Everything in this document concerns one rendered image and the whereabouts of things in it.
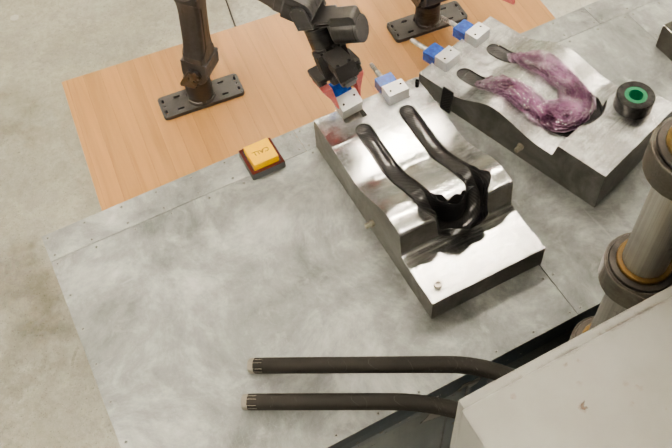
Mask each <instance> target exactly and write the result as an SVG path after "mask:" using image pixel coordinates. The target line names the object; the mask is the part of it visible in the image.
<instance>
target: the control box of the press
mask: <svg viewBox="0 0 672 448"><path fill-rule="evenodd" d="M450 448H672V286H670V287H668V288H666V289H664V290H663V291H661V292H659V293H657V294H655V295H653V296H651V297H650V298H648V299H646V300H644V301H642V302H640V303H638V304H637V305H635V306H633V307H631V308H629V309H627V310H625V311H623V312H622V313H620V314H618V315H616V316H614V317H612V318H610V319H609V320H607V321H605V322H603V323H601V324H599V325H597V326H596V327H594V328H592V329H590V330H588V331H586V332H584V333H582V334H581V335H579V336H577V337H575V338H573V339H571V340H569V341H568V342H566V343H564V344H562V345H560V346H558V347H556V348H555V349H553V350H551V351H549V352H547V353H545V354H543V355H541V356H540V357H538V358H536V359H534V360H532V361H530V362H528V363H527V364H525V365H523V366H521V367H519V368H517V369H515V370H514V371H512V372H510V373H508V374H506V375H504V376H502V377H500V378H499V379H497V380H495V381H493V382H491V383H489V384H487V385H486V386H484V387H482V388H480V389H478V390H476V391H474V392H472V393H471V394H469V395H467V396H465V397H463V398H461V399H460V400H459V401H458V406H457V411H456V417H455V422H454V427H453V432H452V438H451V443H450Z"/></svg>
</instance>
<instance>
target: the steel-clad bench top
mask: <svg viewBox="0 0 672 448"><path fill-rule="evenodd" d="M671 21H672V0H598V1H596V2H594V3H591V4H589V5H587V6H584V7H582V8H580V9H577V10H575V11H573V12H570V13H568V14H565V15H563V16H561V17H558V18H556V19H554V20H551V21H549V22H547V23H544V24H542V25H539V26H537V27H535V28H532V29H530V30H528V31H525V32H523V33H521V35H523V36H525V37H527V38H530V39H534V40H542V41H552V42H557V43H560V44H563V45H565V46H567V47H568V48H570V49H571V50H573V51H574V52H575V53H577V54H578V55H579V56H580V57H581V58H583V59H584V60H585V61H586V62H587V63H588V64H589V65H590V66H592V67H593V68H594V69H595V70H596V71H597V72H598V73H600V74H601V75H602V76H604V77H605V78H606V79H608V80H609V81H611V82H613V83H614V84H616V85H618V86H620V85H621V84H623V83H625V82H627V81H628V80H629V79H632V80H633V81H637V82H642V83H644V84H646V85H648V86H649V87H651V88H652V90H653V91H654V93H656V94H657V95H659V96H661V97H663V98H664V99H666V100H668V101H669V102H671V103H672V61H671V60H670V59H669V58H668V57H667V56H666V55H665V54H664V53H663V52H661V51H660V50H659V49H658V48H657V47H656V44H657V41H658V38H659V35H660V33H661V30H662V27H663V25H664V24H666V23H669V22H671ZM441 110H442V111H443V112H444V113H445V115H446V116H447V117H448V119H449V120H450V121H451V123H452V124H453V125H454V127H455V128H456V129H457V130H458V132H459V133H460V134H461V136H462V137H463V138H464V139H465V140H466V141H467V142H469V143H470V144H471V145H473V146H474V147H476V148H477V149H479V150H481V151H483V152H484V153H486V154H488V155H489V156H491V157H492V158H493V159H495V160H496V161H497V162H498V163H499V164H500V165H501V166H502V167H503V168H504V170H505V171H506V172H507V174H508V175H509V177H510V178H511V179H512V180H513V189H512V200H511V202H512V205H513V207H514V209H515V211H516V212H517V213H518V214H519V216H520V217H521V218H522V219H523V221H524V222H525V223H526V224H527V226H528V227H529V228H530V229H531V231H532V232H533V233H534V234H535V236H536V237H537V238H538V239H539V241H540V242H541V243H542V244H543V246H544V247H545V251H544V255H543V258H542V261H541V264H539V265H537V266H535V267H533V268H531V269H529V270H527V271H525V272H523V273H521V274H519V275H517V276H515V277H513V278H511V279H509V280H507V281H505V282H503V283H501V284H499V285H497V286H495V287H493V288H491V289H489V290H487V291H485V292H483V293H482V294H480V295H478V296H476V297H474V298H472V299H470V300H468V301H466V302H464V303H462V304H460V305H458V306H456V307H454V308H452V309H450V310H448V311H446V312H444V313H442V314H440V315H438V316H436V317H434V318H432V319H431V318H430V317H429V315H428V313H427V312H426V310H425V309H424V307H423V306H422V304H421V303H420V301H419V300H418V298H417V297H416V295H415V294H414V292H413V291H412V289H411V288H410V286H409V285H408V283H407V282H406V280H405V279H404V277H403V276H402V274H401V273H400V271H399V270H398V268H397V267H396V265H395V264H394V262H393V261H392V259H391V258H390V256H389V255H388V253H387V252H386V250H385V249H384V247H383V246H382V244H381V243H380V241H379V240H378V238H377V237H376V235H375V234H374V232H373V231H372V229H371V228H368V229H366V228H365V226H364V224H365V223H367V222H366V220H365V219H364V217H363V216H362V214H361V213H360V211H359V210H358V208H357V207H356V205H355V204H354V202H353V201H352V199H351V198H350V196H349V195H348V193H347V192H346V190H345V189H344V187H343V186H342V184H341V183H340V181H339V180H338V178H337V177H336V175H335V174H334V172H333V171H332V169H331V168H330V166H329V165H328V163H327V162H326V160H325V159H324V157H323V156H322V154H321V153H320V151H319V150H318V148H317V147H316V138H315V128H314V121H313V122H311V123H308V124H306V125H304V126H301V127H299V128H297V129H294V130H292V131H290V132H287V133H285V134H282V135H280V136H278V137H275V138H273V139H271V140H272V141H273V143H274V144H275V146H276V148H277V149H278V151H279V152H280V154H281V156H282V157H283V159H284V160H285V164H286V167H284V168H282V169H279V170H277V171H275V172H272V173H270V174H268V175H266V176H263V177H261V178H259V179H256V180H253V179H252V177H251V175H250V174H249V172H248V170H247V168H246V167H245V165H244V163H243V162H242V160H241V158H240V157H239V153H238V154H235V155H233V156H231V157H228V158H226V159H224V160H221V161H219V162H216V163H214V164H212V165H209V166H207V167H205V168H202V169H200V170H198V171H195V172H193V173H191V174H188V175H186V176H183V177H181V178H179V179H176V180H174V181H172V182H169V183H167V184H165V185H162V186H160V187H158V188H155V189H153V190H150V191H148V192H146V193H143V194H141V195H139V196H136V197H134V198H132V199H129V200H127V201H124V202H122V203H120V204H117V205H115V206H113V207H110V208H108V209H106V210H103V211H101V212H99V213H96V214H94V215H91V216H89V217H87V218H84V219H82V220H80V221H77V222H75V223H73V224H70V225H68V226H66V227H63V228H61V229H58V230H56V231H54V232H51V233H49V234H47V235H44V236H42V240H43V242H44V245H45V248H46V250H47V253H48V256H49V258H50V261H51V263H52V266H53V269H54V271H55V274H56V277H57V279H58V282H59V285H60V287H61V290H62V293H63V295H64V298H65V301H66V303H67V306H68V308H69V311H70V314H71V316H72V319H73V322H74V324H75V327H76V330H77V332H78V335H79V338H80V340H81V343H82V346H83V348H84V351H85V354H86V356H87V359H88V361H89V364H90V367H91V369H92V372H93V375H94V377H95V380H96V383H97V385H98V388H99V391H100V393H101V396H102V399H103V401H104V404H105V406H106V409H107V412H108V414H109V417H110V420H111V422H112V425H113V428H114V430H115V433H116V436H117V438H118V441H119V444H120V446H121V448H329V447H331V446H333V445H334V444H336V443H338V442H340V441H342V440H344V439H346V438H348V437H350V436H351V435H353V434H355V433H357V432H359V431H361V430H363V429H365V428H367V427H368V426H370V425H372V424H374V423H376V422H378V421H380V420H382V419H384V418H385V417H387V416H389V415H391V414H393V413H395V412H397V410H243V409H242V407H241V397H242V395H243V394H266V393H408V394H420V395H429V394H431V393H433V392H435V391H436V390H438V389H440V388H442V387H444V386H446V385H448V384H450V383H452V382H453V381H455V380H457V379H459V378H461V377H463V376H465V375H467V374H458V373H327V374H250V373H249V372H248V370H247V362H248V359H249V358H262V357H366V356H463V357H472V358H478V359H484V360H488V361H493V360H495V359H497V358H499V357H501V356H503V355H504V354H506V353H508V352H510V351H512V350H514V349H516V348H518V347H520V346H521V345H523V344H525V343H527V342H529V341H531V340H533V339H535V338H537V337H538V336H540V335H542V334H544V333H546V332H548V331H550V330H552V329H554V328H555V327H557V326H559V325H561V324H563V323H565V322H567V321H569V320H571V319H572V318H574V317H576V316H578V315H580V314H582V313H584V312H586V311H588V310H589V309H591V308H593V307H595V306H597V305H599V304H600V303H601V301H602V298H603V296H604V294H605V292H604V291H603V289H602V287H601V286H600V282H599V279H598V268H599V265H600V262H601V259H602V257H603V254H604V252H605V249H606V247H607V246H608V245H609V243H610V242H611V241H612V240H613V239H615V238H616V237H618V236H619V235H622V234H625V233H630V232H632V230H633V228H634V225H635V223H636V221H637V218H638V216H639V214H640V211H641V209H642V207H643V205H644V202H645V200H646V198H647V195H648V193H649V191H650V189H651V185H650V184H649V182H648V181H647V180H646V177H645V175H644V172H643V169H642V160H641V161H640V162H639V163H638V164H637V165H636V166H635V167H634V168H633V170H632V171H631V172H630V173H629V174H628V175H627V176H626V177H625V178H624V179H623V180H622V181H621V182H620V183H619V184H618V185H617V186H616V187H615V188H614V189H613V190H612V191H611V192H610V193H609V194H608V195H607V196H606V197H605V198H604V199H603V200H602V201H601V202H600V203H599V204H598V205H597V206H596V207H595V208H594V207H593V206H591V205H590V204H588V203H587V202H585V201H584V200H582V199H581V198H579V197H578V196H576V195H575V194H573V193H572V192H570V191H569V190H567V189H566V188H564V187H563V186H561V185H560V184H558V183H557V182H556V181H554V180H553V179H551V178H550V177H548V176H547V175H545V174H544V173H542V172H541V171H539V170H538V169H536V168H535V167H533V166H532V165H530V164H529V163H527V162H526V161H524V160H523V159H521V158H520V157H518V156H517V155H515V154H514V153H513V152H511V151H510V150H508V149H507V148H505V147H504V146H502V145H501V144H499V143H498V142H496V141H495V140H493V139H492V138H490V137H489V136H487V135H486V134H484V133H483V132H481V131H480V130H478V129H477V128H475V127H474V126H472V125H471V124H470V123H468V122H467V121H465V120H464V119H462V118H461V117H459V116H458V115H456V114H455V113H453V112H452V111H450V114H448V113H447V112H445V111H444V110H443V109H441ZM297 137H298V138H297ZM299 140H300V141H299ZM301 143H302V144H301ZM303 146H304V147H303Z"/></svg>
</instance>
